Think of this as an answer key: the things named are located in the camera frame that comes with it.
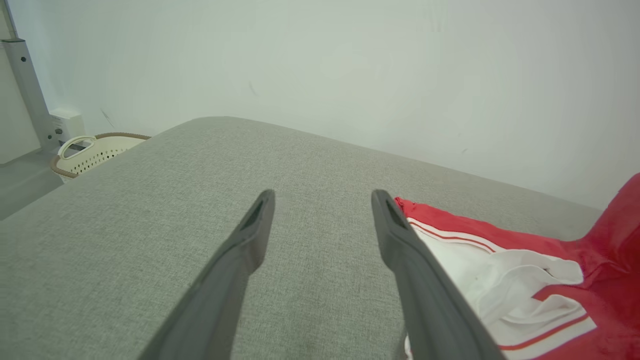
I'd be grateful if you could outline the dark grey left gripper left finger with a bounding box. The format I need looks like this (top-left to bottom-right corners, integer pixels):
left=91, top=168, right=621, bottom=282
left=137, top=189, right=276, bottom=360

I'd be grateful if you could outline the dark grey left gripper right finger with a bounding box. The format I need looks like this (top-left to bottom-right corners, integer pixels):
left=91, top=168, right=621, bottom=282
left=371, top=189, right=507, bottom=360

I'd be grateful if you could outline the plain red garment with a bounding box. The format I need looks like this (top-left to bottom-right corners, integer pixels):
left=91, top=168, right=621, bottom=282
left=575, top=172, right=640, bottom=301

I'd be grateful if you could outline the red garment with striped white trim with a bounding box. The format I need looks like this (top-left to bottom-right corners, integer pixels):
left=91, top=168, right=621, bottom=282
left=394, top=196, right=640, bottom=360

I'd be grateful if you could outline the cream perforated laundry basket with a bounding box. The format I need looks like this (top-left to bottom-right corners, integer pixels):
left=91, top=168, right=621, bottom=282
left=50, top=132, right=152, bottom=182

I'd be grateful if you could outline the grey metal post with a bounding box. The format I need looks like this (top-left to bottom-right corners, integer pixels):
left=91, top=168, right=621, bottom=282
left=0, top=0, right=61, bottom=153

